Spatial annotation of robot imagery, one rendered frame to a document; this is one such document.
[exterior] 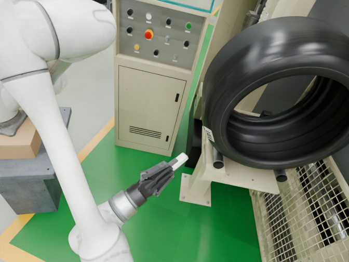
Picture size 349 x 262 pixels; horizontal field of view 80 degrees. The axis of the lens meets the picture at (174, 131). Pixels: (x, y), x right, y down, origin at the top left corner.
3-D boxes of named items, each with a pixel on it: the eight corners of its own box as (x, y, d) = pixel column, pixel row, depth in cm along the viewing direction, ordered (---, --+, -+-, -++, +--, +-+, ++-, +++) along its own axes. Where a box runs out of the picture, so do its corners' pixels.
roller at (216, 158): (218, 118, 114) (210, 116, 114) (220, 112, 111) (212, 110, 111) (222, 170, 89) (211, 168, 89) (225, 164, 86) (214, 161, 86)
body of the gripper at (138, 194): (121, 185, 69) (143, 168, 72) (132, 198, 74) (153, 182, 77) (130, 199, 64) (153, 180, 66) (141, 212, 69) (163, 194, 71)
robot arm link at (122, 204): (119, 208, 74) (132, 197, 75) (129, 227, 67) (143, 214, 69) (105, 194, 68) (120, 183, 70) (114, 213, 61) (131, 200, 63)
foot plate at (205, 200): (182, 173, 190) (182, 172, 189) (210, 179, 191) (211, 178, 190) (178, 200, 171) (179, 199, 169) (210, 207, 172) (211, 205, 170)
